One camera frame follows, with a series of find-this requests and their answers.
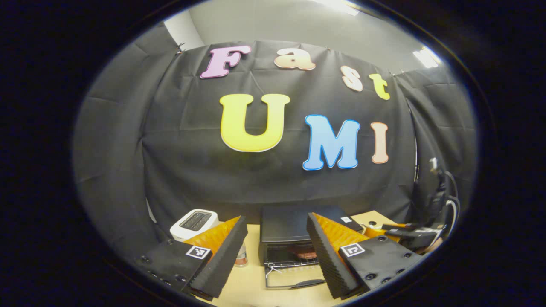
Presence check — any black backdrop cloth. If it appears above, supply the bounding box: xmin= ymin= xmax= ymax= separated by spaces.
xmin=73 ymin=23 xmax=478 ymax=256

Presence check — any reddish brown meat piece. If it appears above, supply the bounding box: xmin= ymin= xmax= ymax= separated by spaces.
xmin=290 ymin=247 xmax=318 ymax=261

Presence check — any large ceiling light panel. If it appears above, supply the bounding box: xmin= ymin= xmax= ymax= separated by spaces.
xmin=311 ymin=0 xmax=361 ymax=17

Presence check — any black electric oven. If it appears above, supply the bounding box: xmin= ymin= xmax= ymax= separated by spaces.
xmin=258 ymin=205 xmax=365 ymax=290

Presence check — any black cable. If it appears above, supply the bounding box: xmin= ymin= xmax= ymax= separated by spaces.
xmin=441 ymin=170 xmax=462 ymax=226

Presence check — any small ceiling light panel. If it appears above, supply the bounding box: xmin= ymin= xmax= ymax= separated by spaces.
xmin=412 ymin=47 xmax=442 ymax=69

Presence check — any white toaster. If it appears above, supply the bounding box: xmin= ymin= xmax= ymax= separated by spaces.
xmin=170 ymin=209 xmax=220 ymax=243

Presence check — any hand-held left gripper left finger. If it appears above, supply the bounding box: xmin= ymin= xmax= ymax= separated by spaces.
xmin=136 ymin=215 xmax=249 ymax=300

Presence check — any small seasoning jar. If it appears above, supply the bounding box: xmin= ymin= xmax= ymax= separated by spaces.
xmin=235 ymin=243 xmax=249 ymax=268

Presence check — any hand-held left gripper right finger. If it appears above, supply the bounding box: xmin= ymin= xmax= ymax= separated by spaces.
xmin=306 ymin=212 xmax=425 ymax=300

